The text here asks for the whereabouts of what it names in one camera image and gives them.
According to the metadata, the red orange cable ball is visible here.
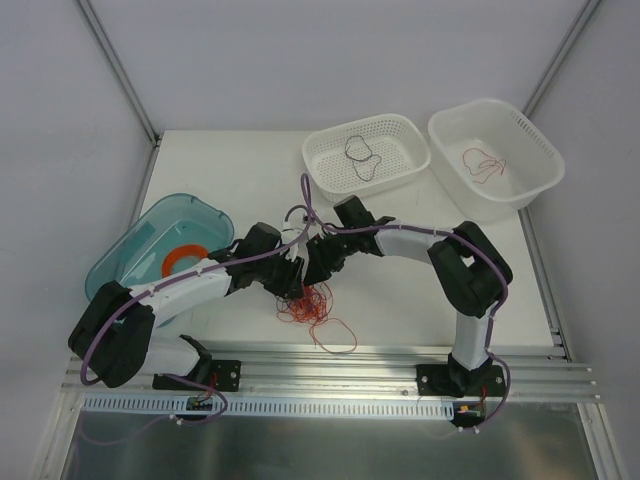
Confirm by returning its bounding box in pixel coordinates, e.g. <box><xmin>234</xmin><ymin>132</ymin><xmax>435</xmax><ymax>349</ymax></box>
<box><xmin>276</xmin><ymin>282</ymin><xmax>334</xmax><ymax>326</ymax></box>

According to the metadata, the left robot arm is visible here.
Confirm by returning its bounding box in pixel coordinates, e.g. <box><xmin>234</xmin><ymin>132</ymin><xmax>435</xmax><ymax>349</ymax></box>
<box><xmin>68</xmin><ymin>222</ymin><xmax>306</xmax><ymax>389</ymax></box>

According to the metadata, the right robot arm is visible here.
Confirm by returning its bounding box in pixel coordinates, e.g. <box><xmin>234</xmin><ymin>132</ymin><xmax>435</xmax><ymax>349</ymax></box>
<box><xmin>304</xmin><ymin>196</ymin><xmax>513</xmax><ymax>398</ymax></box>

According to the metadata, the white perforated basket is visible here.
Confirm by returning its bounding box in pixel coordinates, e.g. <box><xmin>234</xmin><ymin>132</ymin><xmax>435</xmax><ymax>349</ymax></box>
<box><xmin>302</xmin><ymin>113</ymin><xmax>431</xmax><ymax>202</ymax></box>

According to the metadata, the teal plastic tub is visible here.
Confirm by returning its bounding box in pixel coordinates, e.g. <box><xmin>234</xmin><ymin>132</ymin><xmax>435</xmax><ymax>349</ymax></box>
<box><xmin>85</xmin><ymin>193</ymin><xmax>235</xmax><ymax>300</ymax></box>

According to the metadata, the white translucent tub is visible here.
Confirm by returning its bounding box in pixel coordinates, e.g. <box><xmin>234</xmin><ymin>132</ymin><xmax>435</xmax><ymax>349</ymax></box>
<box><xmin>427</xmin><ymin>98</ymin><xmax>565</xmax><ymax>223</ymax></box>

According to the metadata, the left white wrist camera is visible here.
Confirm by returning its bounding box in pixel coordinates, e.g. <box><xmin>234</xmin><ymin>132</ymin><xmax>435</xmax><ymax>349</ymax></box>
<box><xmin>281</xmin><ymin>221</ymin><xmax>308</xmax><ymax>261</ymax></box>

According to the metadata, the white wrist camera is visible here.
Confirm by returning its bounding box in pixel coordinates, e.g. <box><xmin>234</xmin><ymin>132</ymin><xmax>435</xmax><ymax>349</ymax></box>
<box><xmin>283</xmin><ymin>205</ymin><xmax>308</xmax><ymax>229</ymax></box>
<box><xmin>281</xmin><ymin>221</ymin><xmax>308</xmax><ymax>261</ymax></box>

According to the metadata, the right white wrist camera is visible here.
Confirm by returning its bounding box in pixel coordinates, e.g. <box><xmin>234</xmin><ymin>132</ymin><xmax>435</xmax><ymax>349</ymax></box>
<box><xmin>283</xmin><ymin>205</ymin><xmax>308</xmax><ymax>229</ymax></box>

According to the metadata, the orange cable coil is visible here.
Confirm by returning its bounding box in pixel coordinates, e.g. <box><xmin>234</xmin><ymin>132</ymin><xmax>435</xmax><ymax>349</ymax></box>
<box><xmin>161</xmin><ymin>244</ymin><xmax>213</xmax><ymax>274</ymax></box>

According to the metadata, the dark cable in basket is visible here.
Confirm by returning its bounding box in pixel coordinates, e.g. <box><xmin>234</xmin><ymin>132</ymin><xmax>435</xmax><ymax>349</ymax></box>
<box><xmin>343</xmin><ymin>135</ymin><xmax>383</xmax><ymax>183</ymax></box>

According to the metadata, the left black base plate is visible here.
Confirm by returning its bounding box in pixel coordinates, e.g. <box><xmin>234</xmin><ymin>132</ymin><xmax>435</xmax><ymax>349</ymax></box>
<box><xmin>152</xmin><ymin>359</ymin><xmax>242</xmax><ymax>392</ymax></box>

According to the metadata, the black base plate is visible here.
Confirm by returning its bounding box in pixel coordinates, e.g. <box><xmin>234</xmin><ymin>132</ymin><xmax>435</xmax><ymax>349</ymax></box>
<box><xmin>415</xmin><ymin>363</ymin><xmax>506</xmax><ymax>398</ymax></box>
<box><xmin>152</xmin><ymin>359</ymin><xmax>242</xmax><ymax>392</ymax></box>

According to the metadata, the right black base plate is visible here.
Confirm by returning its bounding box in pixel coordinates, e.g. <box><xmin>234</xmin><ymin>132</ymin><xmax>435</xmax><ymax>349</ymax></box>
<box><xmin>415</xmin><ymin>363</ymin><xmax>506</xmax><ymax>398</ymax></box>

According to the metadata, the red cable in tub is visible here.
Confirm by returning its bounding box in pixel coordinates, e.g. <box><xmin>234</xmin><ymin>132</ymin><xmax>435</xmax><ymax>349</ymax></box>
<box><xmin>462</xmin><ymin>147</ymin><xmax>507</xmax><ymax>185</ymax></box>

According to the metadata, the white slotted cable duct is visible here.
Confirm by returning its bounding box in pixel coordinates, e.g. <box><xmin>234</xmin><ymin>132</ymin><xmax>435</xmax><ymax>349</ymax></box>
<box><xmin>83</xmin><ymin>394</ymin><xmax>454</xmax><ymax>421</ymax></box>

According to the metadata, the aluminium mounting rail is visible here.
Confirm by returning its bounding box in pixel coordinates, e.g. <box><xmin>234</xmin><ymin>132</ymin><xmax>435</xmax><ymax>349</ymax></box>
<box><xmin>62</xmin><ymin>340</ymin><xmax>599</xmax><ymax>401</ymax></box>

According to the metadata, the right aluminium frame post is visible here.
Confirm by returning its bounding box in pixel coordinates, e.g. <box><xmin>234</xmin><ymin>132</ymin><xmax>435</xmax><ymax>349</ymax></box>
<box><xmin>522</xmin><ymin>0</ymin><xmax>605</xmax><ymax>118</ymax></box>

